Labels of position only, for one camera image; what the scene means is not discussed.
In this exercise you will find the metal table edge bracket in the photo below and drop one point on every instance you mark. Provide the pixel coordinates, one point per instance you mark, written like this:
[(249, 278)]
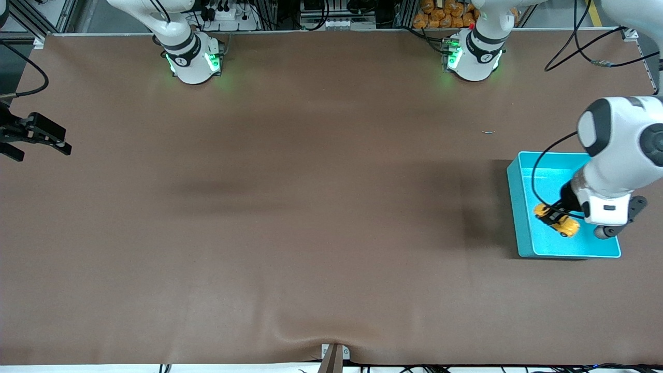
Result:
[(335, 355)]

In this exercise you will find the brown table cover mat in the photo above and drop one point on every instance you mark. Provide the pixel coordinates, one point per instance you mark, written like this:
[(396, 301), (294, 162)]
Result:
[(331, 233)]

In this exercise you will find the pile of orange packets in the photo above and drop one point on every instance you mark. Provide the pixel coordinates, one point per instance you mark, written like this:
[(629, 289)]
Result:
[(445, 13)]

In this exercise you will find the white power strip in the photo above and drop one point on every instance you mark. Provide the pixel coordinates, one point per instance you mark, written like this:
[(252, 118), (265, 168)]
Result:
[(228, 15)]

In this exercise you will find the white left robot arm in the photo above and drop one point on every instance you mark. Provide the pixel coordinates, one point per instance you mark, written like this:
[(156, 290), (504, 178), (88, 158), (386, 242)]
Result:
[(616, 134)]

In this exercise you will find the small white connector block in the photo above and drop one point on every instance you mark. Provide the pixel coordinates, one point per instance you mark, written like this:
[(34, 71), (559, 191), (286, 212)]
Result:
[(337, 24)]

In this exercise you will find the yellow beetle toy car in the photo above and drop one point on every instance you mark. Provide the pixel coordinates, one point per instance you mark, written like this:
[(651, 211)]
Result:
[(567, 227)]

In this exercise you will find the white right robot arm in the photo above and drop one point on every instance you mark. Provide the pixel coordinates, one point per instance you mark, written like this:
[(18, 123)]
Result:
[(192, 62)]

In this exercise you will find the turquoise plastic bin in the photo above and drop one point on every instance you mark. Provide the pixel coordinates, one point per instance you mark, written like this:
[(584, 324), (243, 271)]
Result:
[(554, 246)]

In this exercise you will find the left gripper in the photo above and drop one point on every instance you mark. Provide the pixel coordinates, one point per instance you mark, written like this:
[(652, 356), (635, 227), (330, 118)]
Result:
[(568, 199)]

